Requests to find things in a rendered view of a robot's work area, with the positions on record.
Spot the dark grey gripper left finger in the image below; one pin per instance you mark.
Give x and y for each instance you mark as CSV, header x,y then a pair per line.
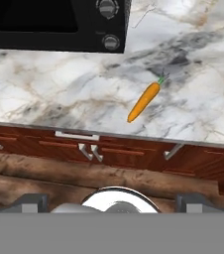
x,y
31,203

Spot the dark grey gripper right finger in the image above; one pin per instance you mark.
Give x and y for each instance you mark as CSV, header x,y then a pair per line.
x,y
192,203

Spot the red-brown wooden cupboard run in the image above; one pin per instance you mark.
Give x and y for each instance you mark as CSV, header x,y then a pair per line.
x,y
190,162

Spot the shiny white round object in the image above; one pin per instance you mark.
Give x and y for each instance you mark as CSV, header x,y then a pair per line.
x,y
117,201

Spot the orange carrot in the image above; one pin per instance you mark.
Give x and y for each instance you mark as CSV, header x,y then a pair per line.
x,y
144,100

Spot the black microwave oven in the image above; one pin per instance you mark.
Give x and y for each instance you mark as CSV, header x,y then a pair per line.
x,y
51,25

